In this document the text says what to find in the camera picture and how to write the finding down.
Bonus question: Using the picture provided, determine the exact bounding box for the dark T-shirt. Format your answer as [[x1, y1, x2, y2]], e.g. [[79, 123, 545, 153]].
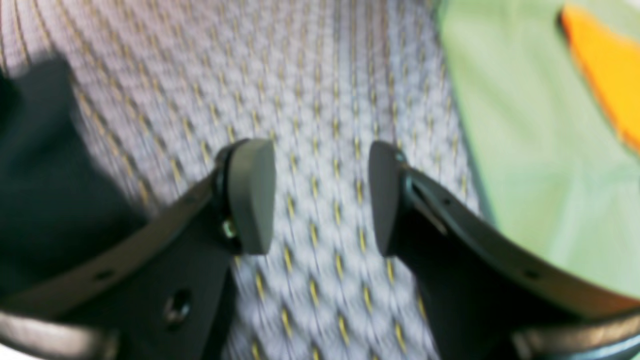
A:
[[0, 57, 146, 296]]

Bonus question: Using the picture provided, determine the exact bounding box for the orange object on floor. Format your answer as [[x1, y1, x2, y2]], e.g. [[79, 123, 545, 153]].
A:
[[559, 3, 640, 154]]

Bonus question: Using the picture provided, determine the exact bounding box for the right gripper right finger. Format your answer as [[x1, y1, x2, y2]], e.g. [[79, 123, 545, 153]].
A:
[[368, 141, 640, 360]]

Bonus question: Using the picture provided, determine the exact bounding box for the fan-patterned tablecloth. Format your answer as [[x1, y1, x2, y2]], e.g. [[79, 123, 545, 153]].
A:
[[1, 0, 478, 360]]

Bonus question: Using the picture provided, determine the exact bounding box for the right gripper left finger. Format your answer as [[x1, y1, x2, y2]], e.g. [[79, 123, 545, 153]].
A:
[[1, 138, 277, 360]]

